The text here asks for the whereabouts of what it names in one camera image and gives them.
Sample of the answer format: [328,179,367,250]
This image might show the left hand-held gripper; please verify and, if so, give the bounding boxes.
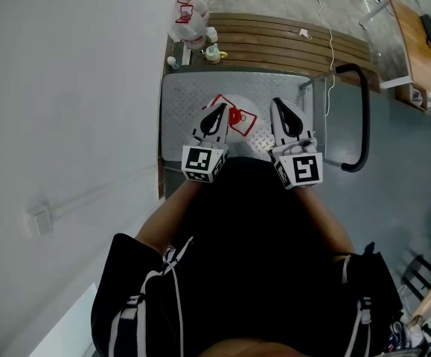
[180,103,232,184]

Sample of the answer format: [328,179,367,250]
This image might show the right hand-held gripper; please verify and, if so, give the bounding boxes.
[268,97,325,193]

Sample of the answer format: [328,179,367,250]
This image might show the white plastic bag red print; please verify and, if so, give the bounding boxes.
[200,92,270,149]

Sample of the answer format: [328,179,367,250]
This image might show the metal platform trolley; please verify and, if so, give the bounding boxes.
[157,62,372,174]

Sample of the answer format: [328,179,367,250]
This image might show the person's left forearm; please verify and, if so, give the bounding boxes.
[134,178,202,255]

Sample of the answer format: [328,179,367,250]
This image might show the person's right forearm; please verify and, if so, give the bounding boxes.
[292,185,357,257]

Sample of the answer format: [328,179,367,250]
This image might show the yellow-green cup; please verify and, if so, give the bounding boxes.
[203,43,229,66]

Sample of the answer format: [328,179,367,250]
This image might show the wooden slatted bench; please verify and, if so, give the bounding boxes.
[166,11,383,95]

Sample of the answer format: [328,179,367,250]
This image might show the person's black clothing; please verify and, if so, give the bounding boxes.
[89,154,405,357]

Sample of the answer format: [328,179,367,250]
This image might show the wooden box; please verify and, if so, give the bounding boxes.
[395,81,429,113]

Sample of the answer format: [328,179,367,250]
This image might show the wooden table white legs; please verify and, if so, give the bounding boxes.
[359,0,431,114]

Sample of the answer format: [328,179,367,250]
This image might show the white cable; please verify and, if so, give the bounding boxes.
[316,0,383,119]

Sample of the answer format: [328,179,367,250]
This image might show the white bags by wall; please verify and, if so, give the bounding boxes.
[167,3,210,50]

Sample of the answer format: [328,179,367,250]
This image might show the grey wall socket box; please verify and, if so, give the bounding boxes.
[26,202,55,238]

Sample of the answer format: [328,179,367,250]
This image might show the black metal frame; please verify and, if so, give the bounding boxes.
[400,254,431,303]

